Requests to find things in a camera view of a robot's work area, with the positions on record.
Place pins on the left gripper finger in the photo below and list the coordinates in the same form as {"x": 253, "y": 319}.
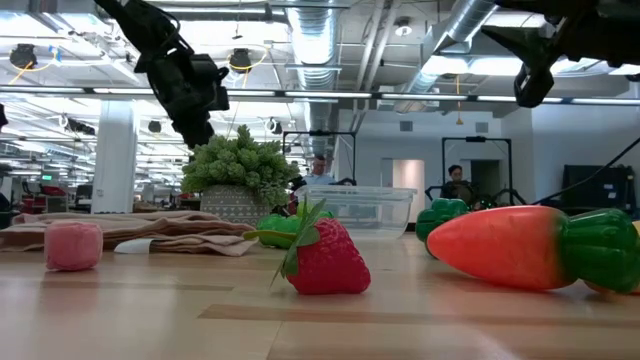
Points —
{"x": 204, "y": 131}
{"x": 184, "y": 131}

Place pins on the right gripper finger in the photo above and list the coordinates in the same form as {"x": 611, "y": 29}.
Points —
{"x": 525, "y": 42}

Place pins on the green toy pea pod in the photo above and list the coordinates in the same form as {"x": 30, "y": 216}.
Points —
{"x": 280, "y": 225}

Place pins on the pink toy peach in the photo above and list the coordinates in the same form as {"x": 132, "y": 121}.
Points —
{"x": 72, "y": 246}

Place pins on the red toy strawberry with stem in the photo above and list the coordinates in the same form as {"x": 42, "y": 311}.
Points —
{"x": 330, "y": 265}

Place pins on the dark green toy pepper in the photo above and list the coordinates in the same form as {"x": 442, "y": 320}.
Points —
{"x": 437, "y": 215}

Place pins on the orange toy carrot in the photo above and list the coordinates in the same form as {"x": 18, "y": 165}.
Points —
{"x": 500, "y": 245}

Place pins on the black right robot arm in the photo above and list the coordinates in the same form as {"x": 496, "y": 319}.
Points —
{"x": 600, "y": 30}

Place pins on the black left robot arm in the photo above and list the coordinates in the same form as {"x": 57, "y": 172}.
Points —
{"x": 127, "y": 22}

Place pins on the clear plastic tupperware container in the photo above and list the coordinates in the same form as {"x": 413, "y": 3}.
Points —
{"x": 370, "y": 210}

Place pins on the artificial succulent in patterned pot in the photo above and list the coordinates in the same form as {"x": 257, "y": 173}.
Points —
{"x": 235, "y": 165}

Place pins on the white pillar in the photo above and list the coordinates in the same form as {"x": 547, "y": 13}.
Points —
{"x": 114, "y": 160}

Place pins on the folded beige cloth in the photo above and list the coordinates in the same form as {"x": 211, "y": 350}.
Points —
{"x": 150, "y": 225}

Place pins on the person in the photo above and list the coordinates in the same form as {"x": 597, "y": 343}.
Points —
{"x": 456, "y": 175}
{"x": 318, "y": 170}

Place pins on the black cabinet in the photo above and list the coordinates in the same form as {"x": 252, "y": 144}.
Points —
{"x": 597, "y": 190}

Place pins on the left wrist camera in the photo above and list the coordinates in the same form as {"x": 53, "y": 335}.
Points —
{"x": 210, "y": 85}

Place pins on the silver ventilation duct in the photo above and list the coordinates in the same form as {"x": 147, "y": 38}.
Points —
{"x": 465, "y": 25}
{"x": 315, "y": 50}

